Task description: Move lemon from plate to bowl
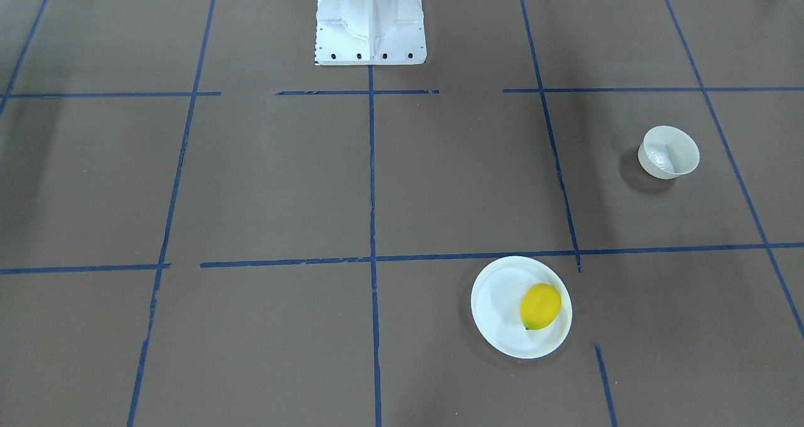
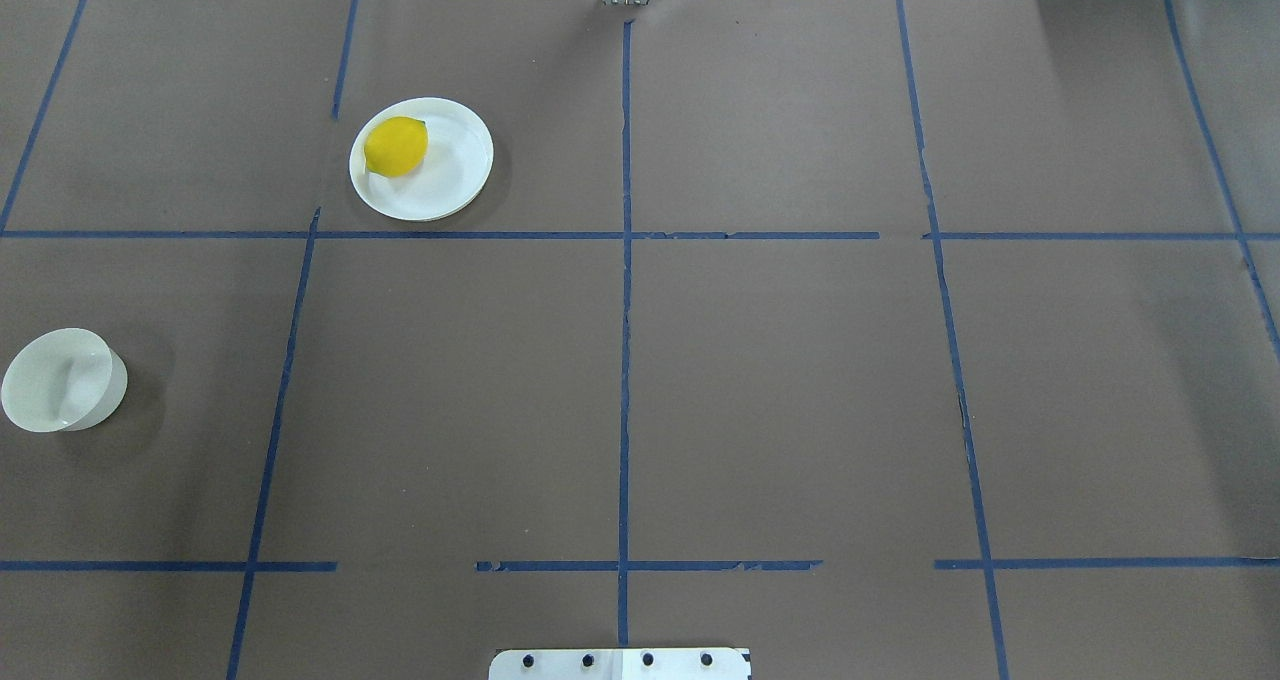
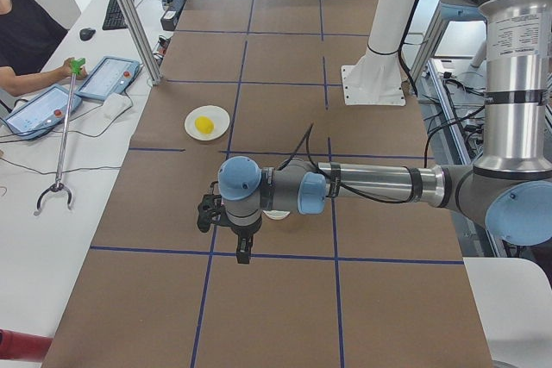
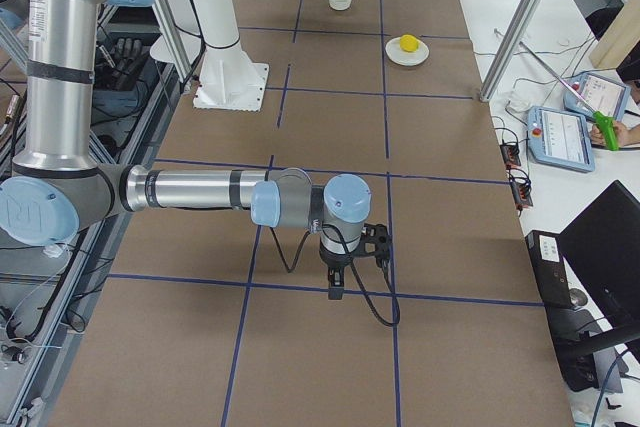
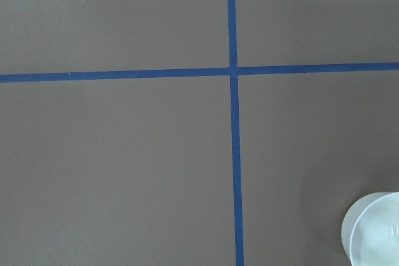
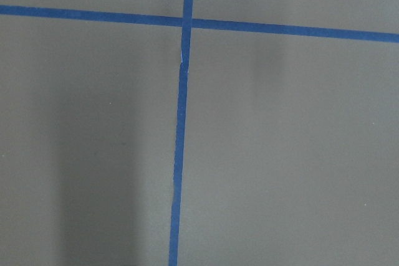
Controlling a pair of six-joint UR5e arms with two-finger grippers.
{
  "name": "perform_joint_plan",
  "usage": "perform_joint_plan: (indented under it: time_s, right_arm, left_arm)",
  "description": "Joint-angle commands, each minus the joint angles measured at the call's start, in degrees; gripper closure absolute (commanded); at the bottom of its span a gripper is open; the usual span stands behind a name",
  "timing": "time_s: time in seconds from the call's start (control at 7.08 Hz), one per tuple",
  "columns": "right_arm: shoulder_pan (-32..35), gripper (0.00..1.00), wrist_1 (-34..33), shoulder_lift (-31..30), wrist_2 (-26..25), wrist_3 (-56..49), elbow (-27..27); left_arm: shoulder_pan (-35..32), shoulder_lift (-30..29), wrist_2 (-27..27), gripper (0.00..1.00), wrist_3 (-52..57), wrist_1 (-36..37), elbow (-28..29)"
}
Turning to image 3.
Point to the black computer mouse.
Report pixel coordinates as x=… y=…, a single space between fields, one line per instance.
x=85 y=34

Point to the blue teach pendant tablet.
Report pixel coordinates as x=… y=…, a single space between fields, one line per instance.
x=40 y=115
x=112 y=75

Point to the blue teach pendant tablet near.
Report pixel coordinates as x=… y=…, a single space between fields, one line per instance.
x=40 y=115

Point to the white pedestal column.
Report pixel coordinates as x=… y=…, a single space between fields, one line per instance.
x=376 y=78

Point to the white cloth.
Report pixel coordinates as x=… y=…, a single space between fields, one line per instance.
x=114 y=105

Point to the person in black shirt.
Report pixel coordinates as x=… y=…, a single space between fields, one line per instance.
x=29 y=36

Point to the person's forearm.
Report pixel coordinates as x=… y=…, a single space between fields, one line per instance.
x=18 y=85

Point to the black keyboard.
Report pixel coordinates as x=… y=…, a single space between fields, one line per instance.
x=114 y=18

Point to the aluminium frame post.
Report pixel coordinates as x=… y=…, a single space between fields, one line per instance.
x=139 y=38

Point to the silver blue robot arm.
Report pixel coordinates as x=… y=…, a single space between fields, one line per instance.
x=507 y=190

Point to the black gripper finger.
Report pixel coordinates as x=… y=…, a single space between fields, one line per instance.
x=243 y=249

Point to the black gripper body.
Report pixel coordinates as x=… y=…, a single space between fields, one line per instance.
x=244 y=232

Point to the blue teach pendant tablet far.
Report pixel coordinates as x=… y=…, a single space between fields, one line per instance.
x=112 y=75

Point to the white plate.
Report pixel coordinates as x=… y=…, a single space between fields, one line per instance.
x=218 y=115

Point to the yellow lemon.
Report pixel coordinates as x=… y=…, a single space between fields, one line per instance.
x=204 y=125

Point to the green handled reacher grabber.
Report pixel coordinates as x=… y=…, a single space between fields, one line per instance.
x=57 y=185

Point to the white bowl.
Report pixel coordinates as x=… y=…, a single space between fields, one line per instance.
x=276 y=214

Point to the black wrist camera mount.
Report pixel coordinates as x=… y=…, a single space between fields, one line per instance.
x=211 y=212

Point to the brown paper table cover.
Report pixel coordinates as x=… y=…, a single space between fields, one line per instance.
x=201 y=258

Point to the person's hand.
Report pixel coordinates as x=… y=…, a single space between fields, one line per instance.
x=73 y=67

